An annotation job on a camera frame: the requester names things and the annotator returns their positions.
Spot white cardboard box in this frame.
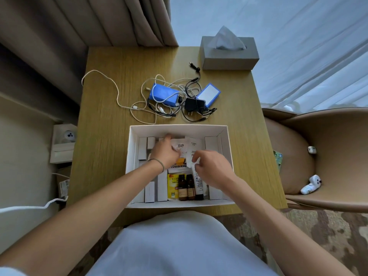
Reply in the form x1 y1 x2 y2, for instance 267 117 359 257
125 124 236 209

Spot wall socket panel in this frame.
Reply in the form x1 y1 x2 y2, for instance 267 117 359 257
49 123 77 164

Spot person's right forearm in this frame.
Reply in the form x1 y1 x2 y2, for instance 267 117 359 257
227 176 356 276

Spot white shirt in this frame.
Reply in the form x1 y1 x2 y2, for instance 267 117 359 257
0 210 278 276

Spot wooden table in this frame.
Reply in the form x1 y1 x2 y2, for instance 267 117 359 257
66 46 288 227

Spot person's left forearm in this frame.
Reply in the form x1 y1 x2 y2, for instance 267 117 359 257
0 160 165 276

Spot grey tissue box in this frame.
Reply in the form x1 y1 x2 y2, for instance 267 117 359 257
200 36 260 71

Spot white game controller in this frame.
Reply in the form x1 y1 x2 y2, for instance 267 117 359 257
300 174 322 195

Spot white sheer curtain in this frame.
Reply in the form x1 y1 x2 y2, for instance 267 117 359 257
170 0 368 114

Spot white tube black cap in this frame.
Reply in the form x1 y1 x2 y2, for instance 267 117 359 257
195 169 205 201

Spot thin wrist bracelet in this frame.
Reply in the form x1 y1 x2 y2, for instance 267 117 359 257
147 158 165 173

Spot person's left hand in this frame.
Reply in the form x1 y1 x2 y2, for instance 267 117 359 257
149 134 182 172

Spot clear packet orange print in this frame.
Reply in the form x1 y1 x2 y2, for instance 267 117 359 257
169 139 187 167

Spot blue power bank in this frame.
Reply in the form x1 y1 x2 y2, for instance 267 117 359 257
149 83 180 108

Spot black power adapter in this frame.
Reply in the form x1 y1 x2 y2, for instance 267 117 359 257
184 97 206 113

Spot brown leather chair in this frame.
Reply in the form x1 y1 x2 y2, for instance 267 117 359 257
262 107 368 214

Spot white tissue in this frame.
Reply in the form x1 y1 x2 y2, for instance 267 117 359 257
207 25 247 51

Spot green patterned phone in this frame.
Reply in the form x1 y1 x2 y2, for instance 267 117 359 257
273 150 283 173

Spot small white square packet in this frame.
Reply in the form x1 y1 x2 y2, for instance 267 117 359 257
145 181 156 203

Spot white square sachet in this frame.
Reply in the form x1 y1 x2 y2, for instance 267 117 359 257
185 137 203 167

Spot blue and white small box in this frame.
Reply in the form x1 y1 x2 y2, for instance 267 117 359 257
196 83 221 108

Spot black adapter cable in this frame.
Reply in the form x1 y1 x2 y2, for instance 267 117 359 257
181 62 218 123

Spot long white charging cable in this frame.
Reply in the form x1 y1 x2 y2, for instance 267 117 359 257
81 69 157 125

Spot yellow tea bag packet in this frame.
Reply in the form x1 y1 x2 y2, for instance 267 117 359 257
167 173 180 200

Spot brown cardboard box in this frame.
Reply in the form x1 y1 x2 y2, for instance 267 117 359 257
57 166 72 199

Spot beige curtain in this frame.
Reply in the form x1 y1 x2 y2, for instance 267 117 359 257
0 0 179 124

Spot person's right hand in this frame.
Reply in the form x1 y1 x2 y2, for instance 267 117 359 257
191 150 240 191

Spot thick white cord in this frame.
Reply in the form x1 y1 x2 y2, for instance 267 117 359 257
0 195 69 214

